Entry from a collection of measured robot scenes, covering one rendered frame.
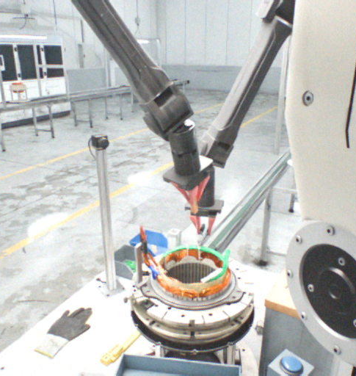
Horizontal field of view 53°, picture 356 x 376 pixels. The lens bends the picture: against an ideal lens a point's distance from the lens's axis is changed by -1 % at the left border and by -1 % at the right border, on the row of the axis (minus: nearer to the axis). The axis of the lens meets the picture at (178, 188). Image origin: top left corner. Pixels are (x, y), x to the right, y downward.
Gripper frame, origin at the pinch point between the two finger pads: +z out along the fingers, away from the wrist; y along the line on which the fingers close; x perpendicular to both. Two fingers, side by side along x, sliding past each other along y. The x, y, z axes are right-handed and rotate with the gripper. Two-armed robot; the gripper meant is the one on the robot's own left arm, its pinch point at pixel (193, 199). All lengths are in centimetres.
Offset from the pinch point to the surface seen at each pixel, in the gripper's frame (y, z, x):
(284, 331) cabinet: -1.5, 35.6, 23.4
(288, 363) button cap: 10.1, 24.4, 30.7
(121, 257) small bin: -5, 63, -57
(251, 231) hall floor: -163, 208, -101
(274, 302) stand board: -3.0, 28.0, 19.4
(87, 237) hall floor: -50, 178, -208
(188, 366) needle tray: 24.7, 19.9, 16.0
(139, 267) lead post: 15.1, 14.9, -7.9
